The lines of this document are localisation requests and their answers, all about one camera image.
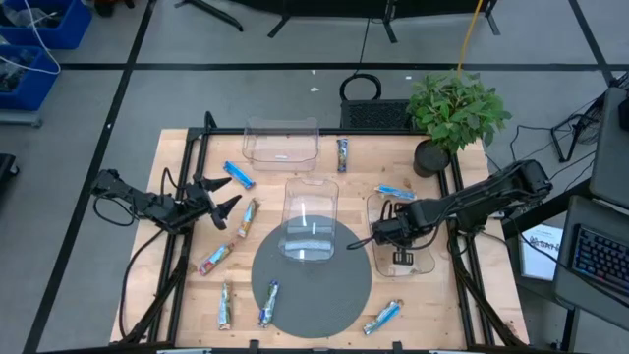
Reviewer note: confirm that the black curtain partition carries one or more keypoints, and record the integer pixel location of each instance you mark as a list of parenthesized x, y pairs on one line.
[(344, 6)]

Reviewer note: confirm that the red granola bar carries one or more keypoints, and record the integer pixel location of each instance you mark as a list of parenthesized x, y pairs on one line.
[(216, 259)]

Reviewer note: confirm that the grey round woven placemat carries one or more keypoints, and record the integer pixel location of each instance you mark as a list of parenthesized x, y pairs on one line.
[(319, 305)]

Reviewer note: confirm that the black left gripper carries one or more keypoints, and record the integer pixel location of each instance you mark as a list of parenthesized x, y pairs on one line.
[(194, 209)]

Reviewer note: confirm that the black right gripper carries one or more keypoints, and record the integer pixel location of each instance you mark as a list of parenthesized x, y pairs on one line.
[(400, 228)]

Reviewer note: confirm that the white paper sheet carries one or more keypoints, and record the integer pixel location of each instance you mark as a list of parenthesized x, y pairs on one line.
[(535, 260)]

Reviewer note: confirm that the clear plastic bin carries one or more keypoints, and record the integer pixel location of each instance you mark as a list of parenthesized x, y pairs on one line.
[(422, 265), (295, 196), (295, 133)]

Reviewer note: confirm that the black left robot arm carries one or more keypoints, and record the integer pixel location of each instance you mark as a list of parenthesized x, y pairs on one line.
[(137, 202)]

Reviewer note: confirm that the black metal table frame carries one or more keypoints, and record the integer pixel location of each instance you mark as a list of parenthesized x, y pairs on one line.
[(226, 132)]

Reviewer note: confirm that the green yellow granola bar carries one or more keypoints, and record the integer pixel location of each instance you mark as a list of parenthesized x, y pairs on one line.
[(248, 218)]

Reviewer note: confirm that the green potted plant black pot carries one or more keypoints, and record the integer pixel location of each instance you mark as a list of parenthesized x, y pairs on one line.
[(452, 113)]

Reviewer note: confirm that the black table clamp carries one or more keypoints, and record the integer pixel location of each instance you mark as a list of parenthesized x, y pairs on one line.
[(397, 347), (254, 346)]

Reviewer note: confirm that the black keyboard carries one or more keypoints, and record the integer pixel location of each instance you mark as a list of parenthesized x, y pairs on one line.
[(599, 255)]

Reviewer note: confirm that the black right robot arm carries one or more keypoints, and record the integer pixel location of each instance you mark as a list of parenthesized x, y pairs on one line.
[(491, 194)]

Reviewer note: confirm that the blue green granola bar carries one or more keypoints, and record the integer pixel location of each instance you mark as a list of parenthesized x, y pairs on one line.
[(268, 304), (342, 155)]

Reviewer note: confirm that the black mesh computer case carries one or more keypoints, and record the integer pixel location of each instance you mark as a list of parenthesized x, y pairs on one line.
[(373, 115)]

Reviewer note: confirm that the blue plastic crate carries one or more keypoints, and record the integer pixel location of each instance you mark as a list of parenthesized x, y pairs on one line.
[(39, 83), (74, 29)]

